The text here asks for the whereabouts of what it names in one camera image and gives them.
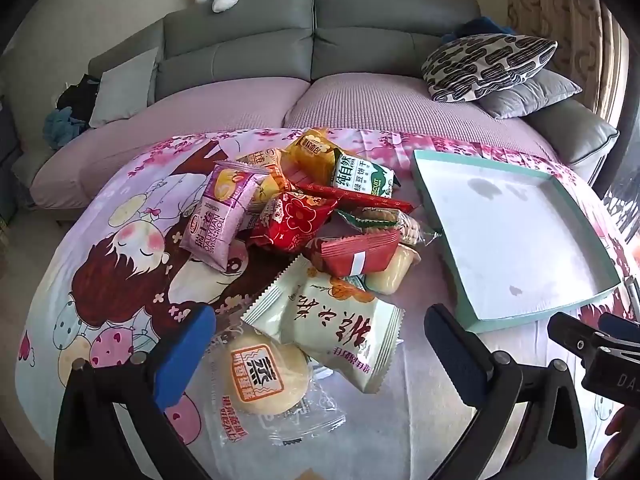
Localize purple swiss roll packet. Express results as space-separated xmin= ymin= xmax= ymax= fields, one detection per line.
xmin=179 ymin=161 xmax=271 ymax=273

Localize clear green cookie packet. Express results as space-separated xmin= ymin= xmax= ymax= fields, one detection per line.
xmin=340 ymin=207 xmax=443 ymax=248

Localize cream swiss roll packet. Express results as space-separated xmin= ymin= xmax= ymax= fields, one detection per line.
xmin=235 ymin=147 xmax=296 ymax=211

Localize grey sofa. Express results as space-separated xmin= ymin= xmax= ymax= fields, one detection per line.
xmin=30 ymin=0 xmax=621 ymax=226

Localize dark clothes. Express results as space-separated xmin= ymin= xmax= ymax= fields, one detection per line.
xmin=56 ymin=74 xmax=101 ymax=111

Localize white pastry packet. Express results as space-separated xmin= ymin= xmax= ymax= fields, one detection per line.
xmin=241 ymin=255 xmax=405 ymax=395

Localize yellow bread packet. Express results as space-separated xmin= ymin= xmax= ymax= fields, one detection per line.
xmin=285 ymin=129 xmax=346 ymax=188

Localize patterned beige curtain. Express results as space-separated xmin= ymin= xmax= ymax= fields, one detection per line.
xmin=506 ymin=0 xmax=631 ymax=126

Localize white green biscuit packet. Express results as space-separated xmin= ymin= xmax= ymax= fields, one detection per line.
xmin=330 ymin=152 xmax=398 ymax=201

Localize red flower snack packet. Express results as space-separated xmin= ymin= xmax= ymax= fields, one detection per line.
xmin=247 ymin=192 xmax=341 ymax=261

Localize grey pillow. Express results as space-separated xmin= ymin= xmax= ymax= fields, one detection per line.
xmin=477 ymin=67 xmax=583 ymax=120

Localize pale yellow cake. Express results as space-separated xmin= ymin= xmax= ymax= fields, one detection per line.
xmin=365 ymin=244 xmax=421 ymax=295

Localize long red patterned packet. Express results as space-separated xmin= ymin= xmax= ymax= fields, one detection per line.
xmin=295 ymin=182 xmax=416 ymax=213

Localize dark blue cloth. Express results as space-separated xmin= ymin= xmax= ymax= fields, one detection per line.
xmin=441 ymin=17 xmax=516 ymax=43

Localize pale pillow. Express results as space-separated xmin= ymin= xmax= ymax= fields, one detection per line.
xmin=89 ymin=47 xmax=160 ymax=128

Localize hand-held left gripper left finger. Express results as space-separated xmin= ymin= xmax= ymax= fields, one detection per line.
xmin=54 ymin=304 xmax=217 ymax=480

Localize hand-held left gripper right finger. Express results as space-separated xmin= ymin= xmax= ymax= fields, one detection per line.
xmin=424 ymin=304 xmax=588 ymax=480

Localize clear steamed bun packet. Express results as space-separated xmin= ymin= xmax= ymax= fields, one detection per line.
xmin=202 ymin=320 xmax=347 ymax=447

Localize teal cardboard box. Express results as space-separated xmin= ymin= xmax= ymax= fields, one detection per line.
xmin=411 ymin=149 xmax=622 ymax=335

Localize person's right hand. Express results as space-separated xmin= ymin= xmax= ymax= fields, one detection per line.
xmin=595 ymin=404 xmax=640 ymax=480

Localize red wafer packet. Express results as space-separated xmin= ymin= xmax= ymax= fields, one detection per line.
xmin=305 ymin=232 xmax=408 ymax=278

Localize pink sofa seat cover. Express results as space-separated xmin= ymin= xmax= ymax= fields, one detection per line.
xmin=30 ymin=72 xmax=561 ymax=211

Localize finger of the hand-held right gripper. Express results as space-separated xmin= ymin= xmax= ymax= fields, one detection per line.
xmin=597 ymin=312 xmax=640 ymax=347
xmin=546 ymin=312 xmax=608 ymax=361

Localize printed cartoon blanket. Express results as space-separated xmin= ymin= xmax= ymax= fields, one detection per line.
xmin=15 ymin=127 xmax=640 ymax=480

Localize black white patterned pillow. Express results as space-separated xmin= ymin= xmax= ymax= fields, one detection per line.
xmin=421 ymin=34 xmax=558 ymax=103

